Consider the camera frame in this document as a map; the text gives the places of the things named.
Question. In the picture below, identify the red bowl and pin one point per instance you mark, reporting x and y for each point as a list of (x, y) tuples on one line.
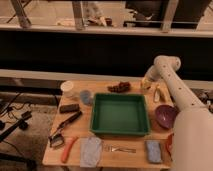
[(168, 143)]

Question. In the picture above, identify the orange handled tool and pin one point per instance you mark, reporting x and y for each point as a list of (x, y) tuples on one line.
[(67, 149)]

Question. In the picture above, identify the blue sponge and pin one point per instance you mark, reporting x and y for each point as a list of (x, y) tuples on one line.
[(153, 151)]

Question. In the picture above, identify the silver fork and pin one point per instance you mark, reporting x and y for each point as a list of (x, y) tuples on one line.
[(121, 149)]

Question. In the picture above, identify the purple bowl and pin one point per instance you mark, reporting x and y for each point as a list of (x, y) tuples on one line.
[(165, 116)]

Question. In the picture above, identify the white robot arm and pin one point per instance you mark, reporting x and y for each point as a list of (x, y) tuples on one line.
[(192, 143)]

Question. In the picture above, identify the clear plastic bag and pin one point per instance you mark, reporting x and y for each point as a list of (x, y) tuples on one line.
[(90, 152)]

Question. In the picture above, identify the white plastic cup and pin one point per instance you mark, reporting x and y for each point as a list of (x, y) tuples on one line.
[(67, 88)]

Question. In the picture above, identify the black tripod stand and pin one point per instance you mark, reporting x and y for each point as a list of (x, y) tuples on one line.
[(24, 117)]

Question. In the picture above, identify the peeled banana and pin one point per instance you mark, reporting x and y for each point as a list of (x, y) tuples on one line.
[(159, 95)]

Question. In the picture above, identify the green plastic tray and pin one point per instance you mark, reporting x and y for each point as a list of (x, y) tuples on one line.
[(120, 114)]

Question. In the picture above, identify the dark rectangular block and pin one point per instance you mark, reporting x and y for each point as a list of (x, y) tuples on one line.
[(69, 108)]

